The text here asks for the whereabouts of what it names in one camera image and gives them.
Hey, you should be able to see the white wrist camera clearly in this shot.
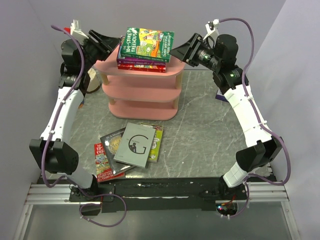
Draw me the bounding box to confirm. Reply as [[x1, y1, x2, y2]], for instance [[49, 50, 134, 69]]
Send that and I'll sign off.
[[203, 18, 220, 42], [64, 19, 89, 44]]

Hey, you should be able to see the purple white small box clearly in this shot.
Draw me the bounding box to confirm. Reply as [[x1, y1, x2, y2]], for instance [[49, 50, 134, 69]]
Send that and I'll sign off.
[[215, 90, 228, 102]]

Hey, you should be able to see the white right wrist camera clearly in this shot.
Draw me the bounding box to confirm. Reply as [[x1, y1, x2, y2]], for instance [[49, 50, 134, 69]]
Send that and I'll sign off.
[[203, 18, 220, 42]]

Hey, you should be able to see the black Maugham book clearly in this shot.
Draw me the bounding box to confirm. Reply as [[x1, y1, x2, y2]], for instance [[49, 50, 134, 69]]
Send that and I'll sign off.
[[100, 127, 135, 176]]

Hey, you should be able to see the beige toilet paper roll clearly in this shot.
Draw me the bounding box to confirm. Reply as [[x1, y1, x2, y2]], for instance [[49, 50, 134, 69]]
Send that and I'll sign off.
[[86, 68, 101, 94]]

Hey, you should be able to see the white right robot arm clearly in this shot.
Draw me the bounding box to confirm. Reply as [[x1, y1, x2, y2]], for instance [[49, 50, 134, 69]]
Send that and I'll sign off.
[[169, 33, 282, 200]]

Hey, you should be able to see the purple 117-storey treehouse book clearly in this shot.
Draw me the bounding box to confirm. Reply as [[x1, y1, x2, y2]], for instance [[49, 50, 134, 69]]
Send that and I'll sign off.
[[116, 45, 167, 66]]

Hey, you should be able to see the pink three-tier shelf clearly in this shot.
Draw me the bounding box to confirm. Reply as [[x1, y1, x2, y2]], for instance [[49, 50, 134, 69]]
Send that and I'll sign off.
[[94, 49, 185, 121]]

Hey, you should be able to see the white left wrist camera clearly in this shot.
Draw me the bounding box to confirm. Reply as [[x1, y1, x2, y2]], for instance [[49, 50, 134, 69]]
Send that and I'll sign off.
[[64, 19, 89, 44]]

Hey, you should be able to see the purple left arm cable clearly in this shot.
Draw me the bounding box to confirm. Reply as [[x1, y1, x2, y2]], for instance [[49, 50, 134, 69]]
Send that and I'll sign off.
[[41, 24, 85, 188]]

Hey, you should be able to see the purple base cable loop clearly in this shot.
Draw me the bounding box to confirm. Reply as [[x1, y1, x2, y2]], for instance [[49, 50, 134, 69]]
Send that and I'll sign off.
[[79, 194, 128, 229]]

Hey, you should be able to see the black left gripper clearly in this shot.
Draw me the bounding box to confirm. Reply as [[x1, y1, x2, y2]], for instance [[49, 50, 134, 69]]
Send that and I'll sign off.
[[79, 29, 121, 72]]

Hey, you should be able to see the lime green treehouse book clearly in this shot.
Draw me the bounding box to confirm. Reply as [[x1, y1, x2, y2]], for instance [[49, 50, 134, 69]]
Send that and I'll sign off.
[[140, 123, 164, 163]]

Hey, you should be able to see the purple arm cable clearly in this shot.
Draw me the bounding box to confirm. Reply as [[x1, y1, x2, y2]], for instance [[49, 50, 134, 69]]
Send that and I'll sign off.
[[41, 24, 85, 188], [218, 17, 292, 186]]

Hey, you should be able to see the grey Great Gatsby book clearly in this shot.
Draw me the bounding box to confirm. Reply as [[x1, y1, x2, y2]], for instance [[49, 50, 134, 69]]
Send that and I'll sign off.
[[114, 123, 156, 168]]

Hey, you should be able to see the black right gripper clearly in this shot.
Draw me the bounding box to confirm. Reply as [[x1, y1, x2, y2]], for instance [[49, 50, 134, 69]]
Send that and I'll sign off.
[[168, 33, 221, 72]]

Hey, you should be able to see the red 156-storey treehouse book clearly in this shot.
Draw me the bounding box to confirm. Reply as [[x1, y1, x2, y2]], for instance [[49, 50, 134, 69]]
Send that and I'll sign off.
[[117, 64, 167, 73]]

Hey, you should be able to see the blue wrapped toilet paper roll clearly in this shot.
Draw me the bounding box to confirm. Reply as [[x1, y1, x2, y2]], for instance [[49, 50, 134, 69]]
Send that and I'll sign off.
[[78, 99, 85, 109]]

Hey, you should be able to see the green 104-storey treehouse book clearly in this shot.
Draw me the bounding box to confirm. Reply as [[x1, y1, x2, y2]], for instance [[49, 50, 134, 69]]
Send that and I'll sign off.
[[120, 27, 175, 63]]

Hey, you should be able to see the red 13-storey treehouse book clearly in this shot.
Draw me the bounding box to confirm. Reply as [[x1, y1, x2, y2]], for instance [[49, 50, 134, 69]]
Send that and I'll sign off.
[[94, 143, 125, 183]]

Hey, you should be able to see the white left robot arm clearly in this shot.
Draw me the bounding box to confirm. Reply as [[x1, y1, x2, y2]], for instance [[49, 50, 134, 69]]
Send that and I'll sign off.
[[29, 29, 121, 201]]

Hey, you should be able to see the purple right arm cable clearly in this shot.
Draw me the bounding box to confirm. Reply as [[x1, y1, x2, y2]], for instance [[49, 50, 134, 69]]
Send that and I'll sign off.
[[218, 17, 292, 186]]

